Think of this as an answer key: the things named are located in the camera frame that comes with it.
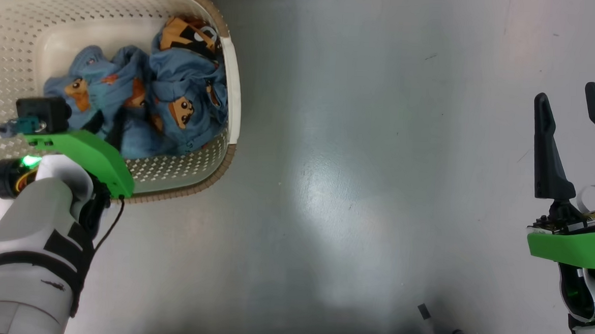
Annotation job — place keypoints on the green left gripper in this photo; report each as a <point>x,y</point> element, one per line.
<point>94,156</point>

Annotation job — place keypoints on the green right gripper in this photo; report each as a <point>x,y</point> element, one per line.
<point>578,245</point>

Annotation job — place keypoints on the cream perforated laundry basket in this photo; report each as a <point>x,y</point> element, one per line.
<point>14,25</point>

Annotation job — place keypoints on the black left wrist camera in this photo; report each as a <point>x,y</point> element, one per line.
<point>45,113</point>

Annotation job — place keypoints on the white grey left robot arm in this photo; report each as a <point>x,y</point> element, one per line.
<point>29,234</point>

